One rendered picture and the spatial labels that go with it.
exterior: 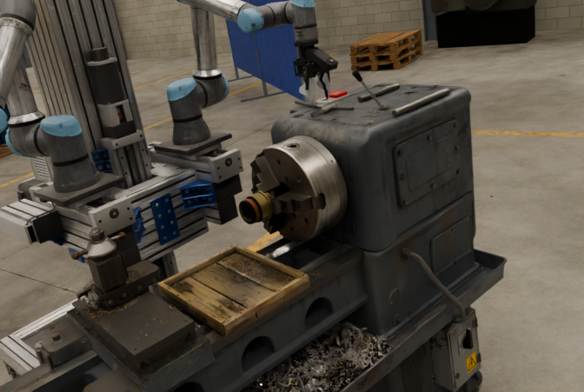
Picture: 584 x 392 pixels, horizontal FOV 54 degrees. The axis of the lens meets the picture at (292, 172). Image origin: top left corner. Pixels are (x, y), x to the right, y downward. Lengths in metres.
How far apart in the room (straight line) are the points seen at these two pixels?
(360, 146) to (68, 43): 1.09
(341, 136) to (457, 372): 1.03
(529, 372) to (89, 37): 2.20
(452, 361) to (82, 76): 1.68
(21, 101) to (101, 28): 0.41
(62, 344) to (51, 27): 1.06
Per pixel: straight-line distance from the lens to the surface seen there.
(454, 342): 2.24
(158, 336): 1.44
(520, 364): 2.77
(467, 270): 2.29
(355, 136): 1.71
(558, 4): 11.61
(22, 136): 2.07
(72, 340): 1.67
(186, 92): 2.21
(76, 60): 2.19
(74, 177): 1.99
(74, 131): 1.98
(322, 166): 1.69
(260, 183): 1.73
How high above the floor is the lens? 1.72
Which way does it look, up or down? 19 degrees down
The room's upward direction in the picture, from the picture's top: 9 degrees counter-clockwise
